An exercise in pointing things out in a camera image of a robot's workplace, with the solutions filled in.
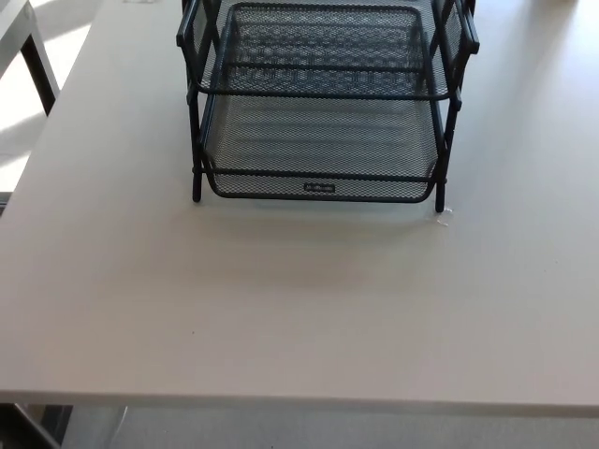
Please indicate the black mesh drawer tray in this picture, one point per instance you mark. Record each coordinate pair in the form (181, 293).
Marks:
(323, 51)

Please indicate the silver desk leg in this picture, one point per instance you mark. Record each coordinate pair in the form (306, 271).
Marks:
(123, 416)

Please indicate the black mesh labelled bottom tray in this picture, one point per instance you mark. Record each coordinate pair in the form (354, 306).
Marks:
(318, 140)

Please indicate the clear tape piece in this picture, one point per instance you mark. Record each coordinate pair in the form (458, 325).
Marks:
(444, 216)

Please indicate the white side table black legs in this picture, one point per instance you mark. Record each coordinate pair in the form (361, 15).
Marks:
(39, 70)

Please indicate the black metal tray rack frame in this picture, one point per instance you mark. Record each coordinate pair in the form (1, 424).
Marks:
(195, 154)

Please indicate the dark frame under desk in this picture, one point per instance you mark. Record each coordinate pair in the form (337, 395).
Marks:
(33, 428)

